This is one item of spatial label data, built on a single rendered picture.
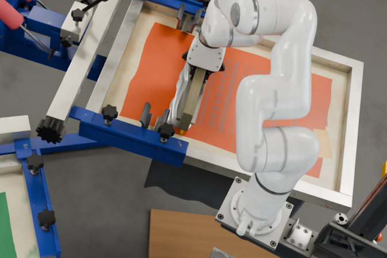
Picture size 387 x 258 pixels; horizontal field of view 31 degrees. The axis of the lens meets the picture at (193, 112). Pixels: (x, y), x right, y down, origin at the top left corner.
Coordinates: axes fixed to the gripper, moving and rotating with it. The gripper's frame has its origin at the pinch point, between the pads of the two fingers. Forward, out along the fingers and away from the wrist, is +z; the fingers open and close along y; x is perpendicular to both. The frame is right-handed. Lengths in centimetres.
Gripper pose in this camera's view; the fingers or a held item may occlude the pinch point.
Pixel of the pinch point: (199, 73)
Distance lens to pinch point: 209.4
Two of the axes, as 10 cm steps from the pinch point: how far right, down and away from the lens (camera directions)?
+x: 2.1, -7.3, 6.5
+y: 9.5, 3.0, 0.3
